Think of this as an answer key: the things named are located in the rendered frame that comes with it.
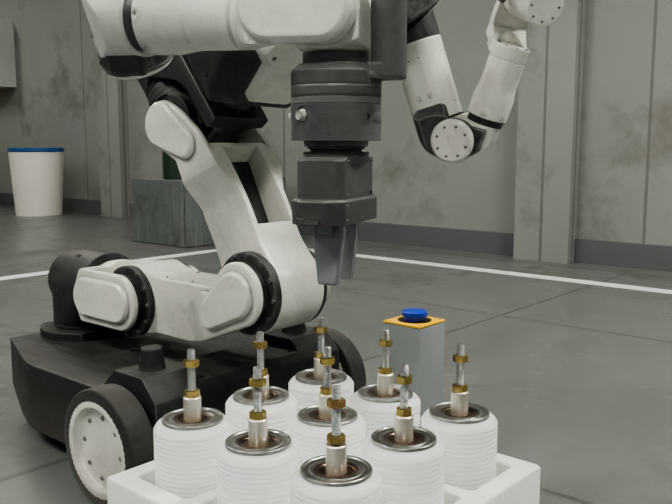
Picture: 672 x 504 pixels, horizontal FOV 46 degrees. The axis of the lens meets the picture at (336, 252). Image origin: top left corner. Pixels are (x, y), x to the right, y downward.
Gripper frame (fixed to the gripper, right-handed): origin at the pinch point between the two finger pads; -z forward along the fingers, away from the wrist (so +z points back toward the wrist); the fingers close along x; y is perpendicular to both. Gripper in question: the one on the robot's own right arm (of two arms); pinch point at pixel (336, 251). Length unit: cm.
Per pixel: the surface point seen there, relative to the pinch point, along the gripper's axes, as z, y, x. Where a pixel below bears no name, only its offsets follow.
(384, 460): -23.8, -3.2, 6.4
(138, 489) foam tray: -30.2, 26.0, 1.4
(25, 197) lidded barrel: -34, 456, 435
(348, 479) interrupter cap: -22.8, -2.2, -1.9
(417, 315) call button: -15.6, 3.8, 43.1
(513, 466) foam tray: -30.1, -14.3, 25.1
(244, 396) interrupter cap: -22.9, 20.3, 17.5
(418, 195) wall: -19, 98, 371
